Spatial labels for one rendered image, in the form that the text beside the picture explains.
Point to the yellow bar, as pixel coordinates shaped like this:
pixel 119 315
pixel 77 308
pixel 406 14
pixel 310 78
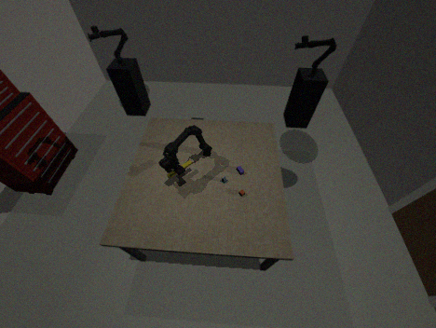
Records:
pixel 186 164

